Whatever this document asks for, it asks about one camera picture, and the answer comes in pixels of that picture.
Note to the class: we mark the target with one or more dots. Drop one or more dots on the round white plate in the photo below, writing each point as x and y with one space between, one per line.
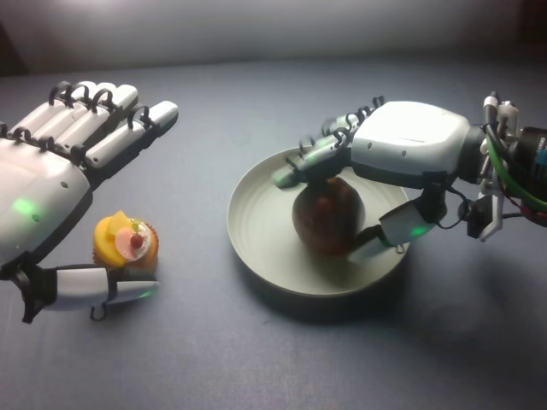
265 265

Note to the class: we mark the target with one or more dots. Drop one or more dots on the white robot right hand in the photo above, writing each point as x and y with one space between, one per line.
406 141

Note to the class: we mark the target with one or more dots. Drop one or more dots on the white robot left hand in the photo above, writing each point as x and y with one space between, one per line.
38 200

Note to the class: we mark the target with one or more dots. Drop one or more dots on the grey table cloth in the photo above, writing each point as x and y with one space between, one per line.
256 363

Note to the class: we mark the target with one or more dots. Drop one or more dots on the red toy apple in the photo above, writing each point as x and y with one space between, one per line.
327 215

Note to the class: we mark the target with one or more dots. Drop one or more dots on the toy cupcake with fruit topping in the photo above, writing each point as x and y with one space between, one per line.
126 243

